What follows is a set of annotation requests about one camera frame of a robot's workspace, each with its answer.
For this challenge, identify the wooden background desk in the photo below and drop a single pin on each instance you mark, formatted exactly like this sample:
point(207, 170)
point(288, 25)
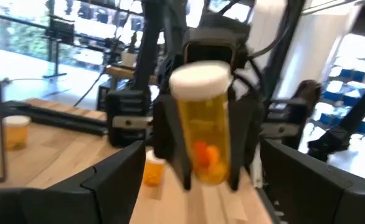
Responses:
point(120, 72)

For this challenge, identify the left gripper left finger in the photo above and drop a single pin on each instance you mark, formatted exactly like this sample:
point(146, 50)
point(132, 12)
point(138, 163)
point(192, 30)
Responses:
point(107, 193)

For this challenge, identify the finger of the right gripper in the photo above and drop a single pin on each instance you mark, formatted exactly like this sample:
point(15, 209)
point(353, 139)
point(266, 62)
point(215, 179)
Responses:
point(170, 130)
point(246, 130)

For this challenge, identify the small potted plant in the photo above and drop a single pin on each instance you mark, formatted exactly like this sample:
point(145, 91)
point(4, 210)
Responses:
point(129, 59)

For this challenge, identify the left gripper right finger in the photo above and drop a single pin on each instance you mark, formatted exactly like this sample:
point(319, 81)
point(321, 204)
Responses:
point(310, 199)

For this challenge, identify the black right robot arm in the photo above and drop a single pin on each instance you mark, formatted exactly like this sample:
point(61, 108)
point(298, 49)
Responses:
point(364, 102)

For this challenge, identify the orange medicine bottle white cap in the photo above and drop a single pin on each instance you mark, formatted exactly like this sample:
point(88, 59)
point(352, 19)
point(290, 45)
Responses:
point(16, 137)
point(153, 174)
point(204, 124)

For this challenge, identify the black aluminium table frame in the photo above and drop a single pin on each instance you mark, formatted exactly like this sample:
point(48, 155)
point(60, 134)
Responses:
point(61, 119)

